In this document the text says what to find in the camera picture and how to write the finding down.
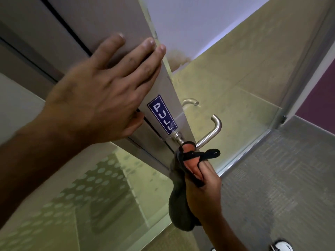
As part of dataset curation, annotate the person's right hand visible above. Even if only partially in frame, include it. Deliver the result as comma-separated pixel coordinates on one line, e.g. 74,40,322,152
184,160,223,227

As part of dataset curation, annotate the person's left hand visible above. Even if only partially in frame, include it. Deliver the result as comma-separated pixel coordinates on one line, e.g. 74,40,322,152
42,32,167,152

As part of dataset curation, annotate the grey orange microfibre cloth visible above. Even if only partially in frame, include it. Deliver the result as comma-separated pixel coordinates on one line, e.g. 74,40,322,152
168,141,221,232

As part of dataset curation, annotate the silver glass door handle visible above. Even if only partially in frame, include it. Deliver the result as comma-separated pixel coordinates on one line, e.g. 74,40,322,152
171,114,223,151

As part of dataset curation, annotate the glass door with metal frame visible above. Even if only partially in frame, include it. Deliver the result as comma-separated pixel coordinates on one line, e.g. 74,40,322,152
38,0,288,178

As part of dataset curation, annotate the person's right forearm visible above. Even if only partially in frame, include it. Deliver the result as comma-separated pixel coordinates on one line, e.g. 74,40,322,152
201,215,249,251

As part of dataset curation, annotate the person's left forearm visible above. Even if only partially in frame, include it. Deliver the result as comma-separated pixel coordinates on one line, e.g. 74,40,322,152
0,112,79,228

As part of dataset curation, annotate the blue PULL sign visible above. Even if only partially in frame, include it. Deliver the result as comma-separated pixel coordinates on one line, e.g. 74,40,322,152
146,94,179,136

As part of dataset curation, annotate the white shoe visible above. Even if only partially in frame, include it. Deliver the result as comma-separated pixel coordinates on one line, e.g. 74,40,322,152
269,239,293,251

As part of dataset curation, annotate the fixed glass partition panel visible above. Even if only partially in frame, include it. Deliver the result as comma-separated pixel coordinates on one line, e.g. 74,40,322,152
0,21,173,251

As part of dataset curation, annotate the grey metal door frame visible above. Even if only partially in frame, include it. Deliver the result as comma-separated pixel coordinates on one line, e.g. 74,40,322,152
272,0,335,128

